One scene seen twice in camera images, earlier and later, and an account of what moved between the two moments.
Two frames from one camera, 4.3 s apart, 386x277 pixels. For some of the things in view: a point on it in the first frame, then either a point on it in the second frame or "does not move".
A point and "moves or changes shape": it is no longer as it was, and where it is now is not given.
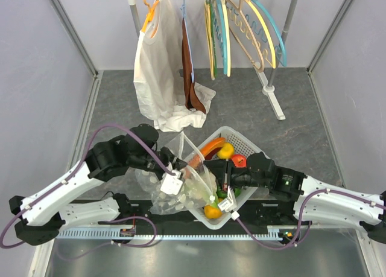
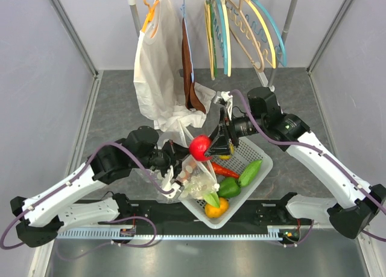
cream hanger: x=209 y=38 does not move
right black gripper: x=219 y=168 to x=220 y=145
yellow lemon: x=227 y=151 does not move
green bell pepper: x=222 y=194 does not move
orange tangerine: x=211 y=212 does not move
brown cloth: x=192 y=97 does not move
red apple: x=239 y=160 to x=198 y=146
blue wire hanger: x=183 y=8 does not move
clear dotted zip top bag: x=199 y=186 moves or changes shape
